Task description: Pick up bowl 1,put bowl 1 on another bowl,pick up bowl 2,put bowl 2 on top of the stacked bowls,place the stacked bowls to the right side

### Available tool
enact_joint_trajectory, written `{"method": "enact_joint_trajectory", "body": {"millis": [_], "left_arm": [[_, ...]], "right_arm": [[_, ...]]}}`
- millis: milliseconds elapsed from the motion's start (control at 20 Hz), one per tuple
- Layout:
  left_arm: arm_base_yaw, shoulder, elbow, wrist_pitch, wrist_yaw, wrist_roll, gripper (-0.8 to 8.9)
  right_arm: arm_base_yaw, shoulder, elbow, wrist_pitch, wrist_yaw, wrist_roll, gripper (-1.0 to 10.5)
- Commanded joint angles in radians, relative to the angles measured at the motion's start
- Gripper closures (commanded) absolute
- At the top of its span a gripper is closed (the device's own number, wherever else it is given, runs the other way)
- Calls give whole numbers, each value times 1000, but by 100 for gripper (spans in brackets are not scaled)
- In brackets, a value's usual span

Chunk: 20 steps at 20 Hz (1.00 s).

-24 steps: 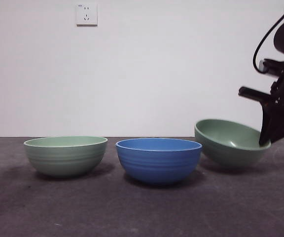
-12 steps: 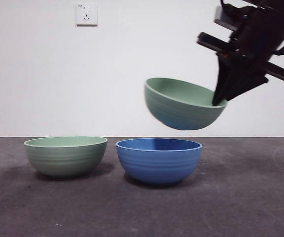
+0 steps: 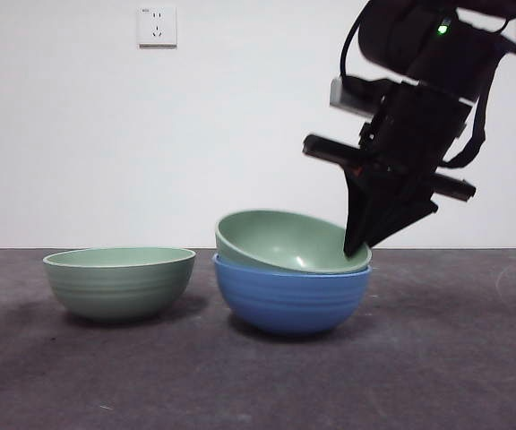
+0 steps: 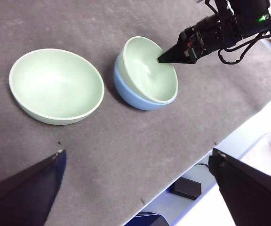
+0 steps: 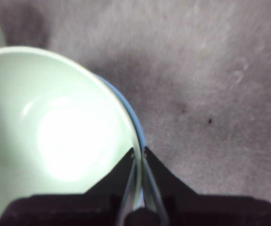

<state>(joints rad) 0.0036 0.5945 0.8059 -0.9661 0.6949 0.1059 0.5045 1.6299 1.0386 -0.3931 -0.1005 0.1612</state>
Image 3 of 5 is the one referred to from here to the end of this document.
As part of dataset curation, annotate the green ribbed bowl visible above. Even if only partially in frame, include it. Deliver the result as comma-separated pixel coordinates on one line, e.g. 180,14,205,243
215,209,374,275
42,246,197,324

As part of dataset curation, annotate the blue ribbed bowl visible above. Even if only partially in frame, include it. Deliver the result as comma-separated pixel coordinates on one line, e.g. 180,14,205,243
211,253,372,338

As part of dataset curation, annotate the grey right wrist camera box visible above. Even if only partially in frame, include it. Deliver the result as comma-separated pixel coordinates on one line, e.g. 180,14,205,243
329,76,387,114

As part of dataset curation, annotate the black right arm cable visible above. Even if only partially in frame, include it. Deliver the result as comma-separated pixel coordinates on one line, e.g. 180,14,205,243
340,0,378,82

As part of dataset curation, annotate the white wall socket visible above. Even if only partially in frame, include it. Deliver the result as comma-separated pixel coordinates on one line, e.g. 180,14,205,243
138,6,178,49

